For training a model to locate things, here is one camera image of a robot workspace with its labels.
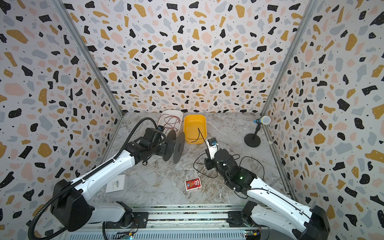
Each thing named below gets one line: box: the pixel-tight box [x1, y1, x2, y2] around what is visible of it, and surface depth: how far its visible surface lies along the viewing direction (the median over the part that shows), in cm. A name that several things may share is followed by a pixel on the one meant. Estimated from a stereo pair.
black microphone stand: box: [244, 122, 262, 148], surface depth 108 cm
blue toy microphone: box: [253, 115, 271, 125], surface depth 86 cm
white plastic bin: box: [157, 110, 183, 137], surface depth 119 cm
